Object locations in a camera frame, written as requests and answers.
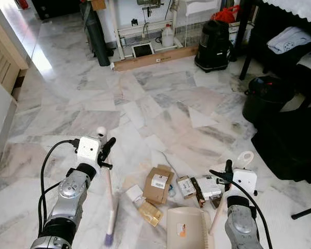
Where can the beige broom with purple bristles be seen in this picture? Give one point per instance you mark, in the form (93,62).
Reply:
(110,207)

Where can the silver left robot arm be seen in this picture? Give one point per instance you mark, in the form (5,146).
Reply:
(67,194)

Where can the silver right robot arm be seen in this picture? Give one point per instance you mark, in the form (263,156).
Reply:
(241,225)

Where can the white printed packet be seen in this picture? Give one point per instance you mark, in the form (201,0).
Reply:
(210,188)

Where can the dark brown strip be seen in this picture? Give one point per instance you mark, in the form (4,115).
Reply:
(198,193)

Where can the small beige labelled box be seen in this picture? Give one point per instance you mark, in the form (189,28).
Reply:
(186,187)

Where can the small white box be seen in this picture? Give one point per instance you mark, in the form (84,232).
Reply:
(134,193)

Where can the brown labelled cardboard box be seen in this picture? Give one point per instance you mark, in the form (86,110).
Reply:
(156,187)

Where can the large black bag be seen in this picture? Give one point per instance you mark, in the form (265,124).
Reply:
(293,148)

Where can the tan paper packet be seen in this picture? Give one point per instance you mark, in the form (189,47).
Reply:
(150,213)

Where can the black bucket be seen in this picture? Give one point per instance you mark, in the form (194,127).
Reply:
(267,98)

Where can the black metal bar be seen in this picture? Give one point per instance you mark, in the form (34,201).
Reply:
(307,211)

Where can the long flat cardboard box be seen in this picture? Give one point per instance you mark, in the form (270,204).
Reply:
(155,58)

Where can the white framed tablet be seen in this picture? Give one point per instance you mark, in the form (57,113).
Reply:
(143,50)

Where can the dark green rolled mat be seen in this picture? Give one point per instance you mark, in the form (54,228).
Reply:
(97,39)

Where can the black vacuum cleaner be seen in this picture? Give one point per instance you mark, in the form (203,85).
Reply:
(213,46)

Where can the black table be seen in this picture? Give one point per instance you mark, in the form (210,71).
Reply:
(247,46)

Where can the white metal rack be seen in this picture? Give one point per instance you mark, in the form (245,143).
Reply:
(145,30)

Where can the white plastic jug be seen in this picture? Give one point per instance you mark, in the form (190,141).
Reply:
(167,37)

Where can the light wooden slatted cabinet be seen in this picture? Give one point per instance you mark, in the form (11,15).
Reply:
(2,62)

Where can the grey folded cloth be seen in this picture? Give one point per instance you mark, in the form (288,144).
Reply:
(290,40)

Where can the red bag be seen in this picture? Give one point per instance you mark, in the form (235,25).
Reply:
(227,14)

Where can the white lace tablecloth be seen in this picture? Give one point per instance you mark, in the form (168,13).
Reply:
(295,9)

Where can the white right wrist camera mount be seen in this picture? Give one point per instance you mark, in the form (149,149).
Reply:
(245,181)

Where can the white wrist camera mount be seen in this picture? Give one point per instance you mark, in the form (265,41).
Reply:
(88,149)
(245,181)

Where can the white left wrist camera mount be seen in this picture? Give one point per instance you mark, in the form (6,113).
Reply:
(88,149)

